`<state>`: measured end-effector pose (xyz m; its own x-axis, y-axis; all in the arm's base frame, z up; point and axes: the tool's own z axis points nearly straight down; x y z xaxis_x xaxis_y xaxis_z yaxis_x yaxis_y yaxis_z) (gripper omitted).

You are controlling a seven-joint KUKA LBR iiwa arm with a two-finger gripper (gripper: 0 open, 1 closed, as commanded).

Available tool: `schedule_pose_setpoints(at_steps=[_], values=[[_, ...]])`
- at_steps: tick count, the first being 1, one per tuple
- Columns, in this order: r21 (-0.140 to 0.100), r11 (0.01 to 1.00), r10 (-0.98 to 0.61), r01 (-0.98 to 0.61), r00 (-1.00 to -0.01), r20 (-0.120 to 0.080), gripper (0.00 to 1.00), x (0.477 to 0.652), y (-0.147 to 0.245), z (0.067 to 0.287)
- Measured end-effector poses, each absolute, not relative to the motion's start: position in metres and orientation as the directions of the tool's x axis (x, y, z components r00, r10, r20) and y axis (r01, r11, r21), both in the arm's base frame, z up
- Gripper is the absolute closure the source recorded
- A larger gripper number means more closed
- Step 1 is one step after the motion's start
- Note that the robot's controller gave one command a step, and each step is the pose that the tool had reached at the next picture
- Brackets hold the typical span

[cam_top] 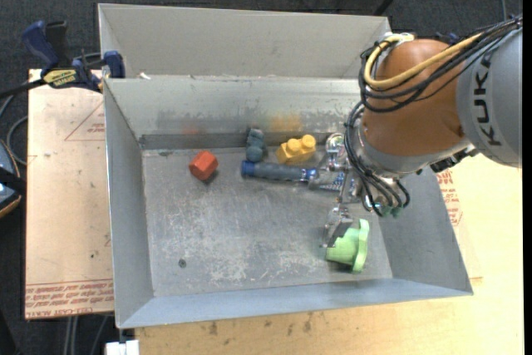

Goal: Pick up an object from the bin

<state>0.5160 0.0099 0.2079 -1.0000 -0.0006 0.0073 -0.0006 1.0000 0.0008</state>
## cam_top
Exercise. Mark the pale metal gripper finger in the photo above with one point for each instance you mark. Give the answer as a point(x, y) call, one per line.
point(330, 226)
point(343, 228)

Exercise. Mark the light green flanged piece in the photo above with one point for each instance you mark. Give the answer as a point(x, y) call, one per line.
point(351, 251)

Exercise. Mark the yellow toy brick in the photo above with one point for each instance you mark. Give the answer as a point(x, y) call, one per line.
point(295, 150)

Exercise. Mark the dark teal toy figure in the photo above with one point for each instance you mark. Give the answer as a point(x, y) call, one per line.
point(254, 147)

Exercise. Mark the grey metal bin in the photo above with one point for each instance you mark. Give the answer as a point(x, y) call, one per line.
point(232, 228)

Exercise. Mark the red hexagonal block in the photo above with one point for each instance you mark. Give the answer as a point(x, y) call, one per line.
point(203, 165)

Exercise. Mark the brown cardboard board, red print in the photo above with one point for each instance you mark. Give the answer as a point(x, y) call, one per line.
point(66, 195)

